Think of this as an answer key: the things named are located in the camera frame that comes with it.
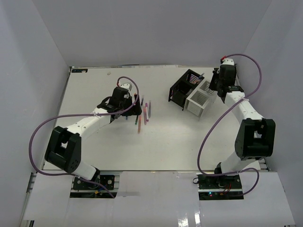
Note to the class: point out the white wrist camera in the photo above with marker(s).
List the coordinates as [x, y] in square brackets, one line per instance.
[227, 61]
[127, 86]

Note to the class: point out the white slotted container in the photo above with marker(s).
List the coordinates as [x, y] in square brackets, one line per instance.
[200, 99]

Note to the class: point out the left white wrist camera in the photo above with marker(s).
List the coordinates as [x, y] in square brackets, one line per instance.
[127, 86]

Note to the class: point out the black slotted container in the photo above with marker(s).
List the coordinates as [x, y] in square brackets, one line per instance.
[184, 86]

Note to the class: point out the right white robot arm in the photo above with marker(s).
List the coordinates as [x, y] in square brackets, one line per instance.
[255, 138]

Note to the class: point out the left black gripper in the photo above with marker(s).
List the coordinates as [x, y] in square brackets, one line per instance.
[134, 110]

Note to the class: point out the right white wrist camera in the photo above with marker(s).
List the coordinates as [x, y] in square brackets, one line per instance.
[227, 61]

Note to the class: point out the mauve pen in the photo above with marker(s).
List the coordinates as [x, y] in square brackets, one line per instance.
[145, 115]

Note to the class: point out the tan pen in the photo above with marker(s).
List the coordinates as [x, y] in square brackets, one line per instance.
[139, 124]

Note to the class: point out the left blue table label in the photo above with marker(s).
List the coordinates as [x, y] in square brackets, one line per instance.
[79, 70]

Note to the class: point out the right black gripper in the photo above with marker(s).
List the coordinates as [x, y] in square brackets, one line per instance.
[216, 74]

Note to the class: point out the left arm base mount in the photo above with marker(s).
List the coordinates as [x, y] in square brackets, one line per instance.
[107, 187]

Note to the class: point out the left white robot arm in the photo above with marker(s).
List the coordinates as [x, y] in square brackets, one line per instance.
[64, 147]

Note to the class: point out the grey pen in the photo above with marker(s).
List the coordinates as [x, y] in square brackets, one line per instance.
[150, 108]

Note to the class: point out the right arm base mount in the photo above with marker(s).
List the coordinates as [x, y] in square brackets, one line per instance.
[221, 188]

